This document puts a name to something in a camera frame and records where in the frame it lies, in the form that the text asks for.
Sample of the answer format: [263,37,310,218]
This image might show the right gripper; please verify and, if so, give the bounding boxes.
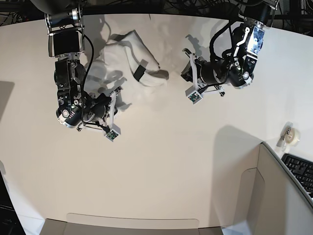
[77,87,122,134]

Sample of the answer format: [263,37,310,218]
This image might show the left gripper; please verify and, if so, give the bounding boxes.
[181,48,225,96]

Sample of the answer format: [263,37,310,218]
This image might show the white printed t-shirt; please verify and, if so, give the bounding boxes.
[85,30,169,112]

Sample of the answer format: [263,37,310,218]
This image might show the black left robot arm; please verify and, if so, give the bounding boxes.
[181,0,279,103]

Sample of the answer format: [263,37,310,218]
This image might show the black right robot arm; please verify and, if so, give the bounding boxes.
[32,0,121,140]

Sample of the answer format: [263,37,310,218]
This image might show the grey front partition panel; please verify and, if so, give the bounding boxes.
[40,213,223,235]

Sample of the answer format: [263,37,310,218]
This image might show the grey partition panel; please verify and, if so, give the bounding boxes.
[40,213,223,235]
[220,141,313,235]

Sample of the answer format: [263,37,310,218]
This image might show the clear tape dispenser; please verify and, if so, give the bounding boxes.
[276,121,301,148]

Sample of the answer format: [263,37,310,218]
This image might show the black computer keyboard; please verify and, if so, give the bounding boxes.
[281,153,313,197]

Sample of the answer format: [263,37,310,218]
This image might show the grey right partition panel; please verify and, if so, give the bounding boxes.
[220,141,313,235]

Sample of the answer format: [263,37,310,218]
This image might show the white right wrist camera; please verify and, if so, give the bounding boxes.
[105,124,121,142]

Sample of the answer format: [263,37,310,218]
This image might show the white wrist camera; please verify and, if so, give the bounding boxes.
[105,124,121,142]
[185,86,203,105]

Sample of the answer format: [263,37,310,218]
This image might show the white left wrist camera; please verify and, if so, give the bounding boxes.
[185,86,203,105]

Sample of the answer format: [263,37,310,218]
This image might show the black background cables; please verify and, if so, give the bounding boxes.
[0,0,313,32]

